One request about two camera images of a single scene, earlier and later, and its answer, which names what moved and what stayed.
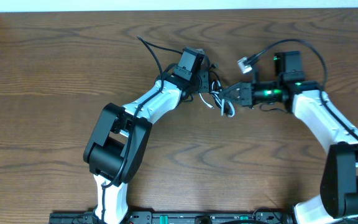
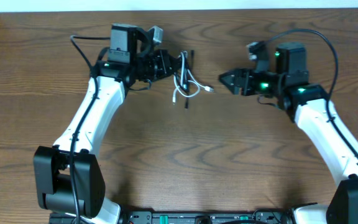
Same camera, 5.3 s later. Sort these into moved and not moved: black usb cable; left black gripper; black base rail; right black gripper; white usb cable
Moved: left black gripper; right black gripper; white usb cable; black usb cable
Not moved: black base rail
